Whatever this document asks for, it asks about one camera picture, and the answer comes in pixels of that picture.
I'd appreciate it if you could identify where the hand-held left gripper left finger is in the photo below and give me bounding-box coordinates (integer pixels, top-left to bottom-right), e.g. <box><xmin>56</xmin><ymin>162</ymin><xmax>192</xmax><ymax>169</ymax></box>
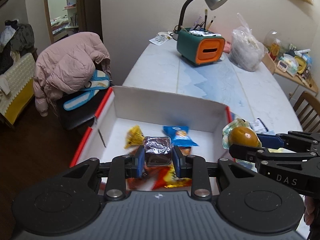
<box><xmin>60</xmin><ymin>154</ymin><xmax>146</xmax><ymax>202</ymax></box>

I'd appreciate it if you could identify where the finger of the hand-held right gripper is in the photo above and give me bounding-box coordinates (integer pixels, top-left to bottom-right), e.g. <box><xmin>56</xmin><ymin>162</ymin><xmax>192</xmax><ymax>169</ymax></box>
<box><xmin>257</xmin><ymin>131</ymin><xmax>320</xmax><ymax>153</ymax></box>
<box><xmin>229</xmin><ymin>144</ymin><xmax>313</xmax><ymax>165</ymax></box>

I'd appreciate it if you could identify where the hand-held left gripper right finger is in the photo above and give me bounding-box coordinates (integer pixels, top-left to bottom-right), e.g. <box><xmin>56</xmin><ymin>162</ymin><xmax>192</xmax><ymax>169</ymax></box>
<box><xmin>173</xmin><ymin>146</ymin><xmax>255</xmax><ymax>202</ymax></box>

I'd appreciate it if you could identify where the red gold foil snack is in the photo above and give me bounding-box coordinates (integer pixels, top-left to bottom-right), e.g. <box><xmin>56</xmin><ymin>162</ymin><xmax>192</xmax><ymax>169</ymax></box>
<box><xmin>150</xmin><ymin>146</ymin><xmax>193</xmax><ymax>190</ymax></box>

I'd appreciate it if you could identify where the white blue snack packet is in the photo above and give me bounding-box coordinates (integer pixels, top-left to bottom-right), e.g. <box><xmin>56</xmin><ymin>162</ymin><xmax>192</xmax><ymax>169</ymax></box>
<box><xmin>249</xmin><ymin>119</ymin><xmax>270</xmax><ymax>133</ymax></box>

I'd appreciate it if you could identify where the brown egg snack packet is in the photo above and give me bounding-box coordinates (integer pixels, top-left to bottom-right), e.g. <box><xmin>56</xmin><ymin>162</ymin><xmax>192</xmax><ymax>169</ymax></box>
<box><xmin>222</xmin><ymin>119</ymin><xmax>262</xmax><ymax>151</ymax></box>

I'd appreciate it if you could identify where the silver foil snack packet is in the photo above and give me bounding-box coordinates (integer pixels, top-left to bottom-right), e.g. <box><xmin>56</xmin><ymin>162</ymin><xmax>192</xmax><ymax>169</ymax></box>
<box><xmin>144</xmin><ymin>136</ymin><xmax>173</xmax><ymax>168</ymax></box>

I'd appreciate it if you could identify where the red white cardboard box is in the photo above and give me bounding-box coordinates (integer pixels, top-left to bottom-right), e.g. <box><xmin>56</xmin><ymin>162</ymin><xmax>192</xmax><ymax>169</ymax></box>
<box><xmin>69</xmin><ymin>85</ymin><xmax>230</xmax><ymax>180</ymax></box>

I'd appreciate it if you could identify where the person's right hand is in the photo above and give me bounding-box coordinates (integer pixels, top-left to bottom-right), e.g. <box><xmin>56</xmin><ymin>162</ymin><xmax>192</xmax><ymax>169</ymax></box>
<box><xmin>304</xmin><ymin>196</ymin><xmax>314</xmax><ymax>227</ymax></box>

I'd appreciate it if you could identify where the wooden chair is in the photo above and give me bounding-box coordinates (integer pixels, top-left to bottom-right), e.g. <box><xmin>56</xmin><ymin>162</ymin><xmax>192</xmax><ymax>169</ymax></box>
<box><xmin>292</xmin><ymin>91</ymin><xmax>320</xmax><ymax>133</ymax></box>

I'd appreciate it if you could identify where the white wooden cabinet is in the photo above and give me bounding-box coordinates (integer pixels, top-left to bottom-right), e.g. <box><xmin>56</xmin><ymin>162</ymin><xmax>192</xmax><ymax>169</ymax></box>
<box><xmin>261</xmin><ymin>52</ymin><xmax>320</xmax><ymax>105</ymax></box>

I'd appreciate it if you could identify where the wet wipes pack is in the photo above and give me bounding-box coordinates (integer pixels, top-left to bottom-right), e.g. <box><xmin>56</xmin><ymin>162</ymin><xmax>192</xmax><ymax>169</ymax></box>
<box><xmin>281</xmin><ymin>55</ymin><xmax>299</xmax><ymax>77</ymax></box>

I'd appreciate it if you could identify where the yellow tissue box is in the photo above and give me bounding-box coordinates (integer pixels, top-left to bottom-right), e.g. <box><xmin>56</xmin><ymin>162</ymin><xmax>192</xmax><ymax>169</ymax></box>
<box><xmin>295</xmin><ymin>56</ymin><xmax>308</xmax><ymax>74</ymax></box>

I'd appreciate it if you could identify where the clear plastic bag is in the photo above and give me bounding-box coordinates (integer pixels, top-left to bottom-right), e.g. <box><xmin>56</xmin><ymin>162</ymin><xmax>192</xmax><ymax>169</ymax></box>
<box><xmin>229</xmin><ymin>13</ymin><xmax>266</xmax><ymax>72</ymax></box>

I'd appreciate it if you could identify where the clear dome bottle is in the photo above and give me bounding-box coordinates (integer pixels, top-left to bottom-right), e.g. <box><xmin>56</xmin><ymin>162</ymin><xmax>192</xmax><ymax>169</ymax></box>
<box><xmin>264</xmin><ymin>30</ymin><xmax>282</xmax><ymax>61</ymax></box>

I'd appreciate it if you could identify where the green orange desk organizer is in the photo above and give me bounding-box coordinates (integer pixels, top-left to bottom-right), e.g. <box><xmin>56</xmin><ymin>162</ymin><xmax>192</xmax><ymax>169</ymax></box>
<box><xmin>176</xmin><ymin>29</ymin><xmax>225</xmax><ymax>67</ymax></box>

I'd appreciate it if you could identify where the pink puffer jacket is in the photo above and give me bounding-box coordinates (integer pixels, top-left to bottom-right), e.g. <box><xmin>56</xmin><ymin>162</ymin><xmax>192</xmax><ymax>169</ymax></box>
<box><xmin>33</xmin><ymin>32</ymin><xmax>111</xmax><ymax>117</ymax></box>

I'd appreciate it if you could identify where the cream yellow covered armchair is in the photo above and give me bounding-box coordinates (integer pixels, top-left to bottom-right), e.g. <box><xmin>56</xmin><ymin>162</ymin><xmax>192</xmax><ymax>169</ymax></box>
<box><xmin>0</xmin><ymin>52</ymin><xmax>36</xmax><ymax>131</ymax></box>

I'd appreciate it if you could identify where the wood-framed mirror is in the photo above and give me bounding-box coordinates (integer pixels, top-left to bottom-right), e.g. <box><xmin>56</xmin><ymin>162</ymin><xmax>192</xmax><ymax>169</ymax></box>
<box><xmin>42</xmin><ymin>0</ymin><xmax>87</xmax><ymax>44</ymax></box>

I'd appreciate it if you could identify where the dark clothing pile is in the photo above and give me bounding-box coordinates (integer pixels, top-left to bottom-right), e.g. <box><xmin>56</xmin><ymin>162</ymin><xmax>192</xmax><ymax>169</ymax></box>
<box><xmin>0</xmin><ymin>19</ymin><xmax>35</xmax><ymax>74</ymax></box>

